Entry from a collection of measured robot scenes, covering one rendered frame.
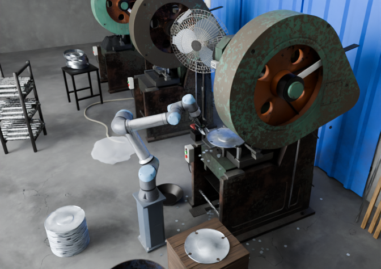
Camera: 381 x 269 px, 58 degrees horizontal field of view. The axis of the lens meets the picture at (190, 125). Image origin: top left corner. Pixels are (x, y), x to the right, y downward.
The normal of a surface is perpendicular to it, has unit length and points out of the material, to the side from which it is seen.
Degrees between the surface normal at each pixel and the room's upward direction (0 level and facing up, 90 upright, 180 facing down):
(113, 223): 0
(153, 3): 90
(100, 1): 90
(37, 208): 0
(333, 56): 90
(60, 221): 0
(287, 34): 90
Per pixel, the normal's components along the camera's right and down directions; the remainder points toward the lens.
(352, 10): -0.90, 0.21
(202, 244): -0.01, -0.88
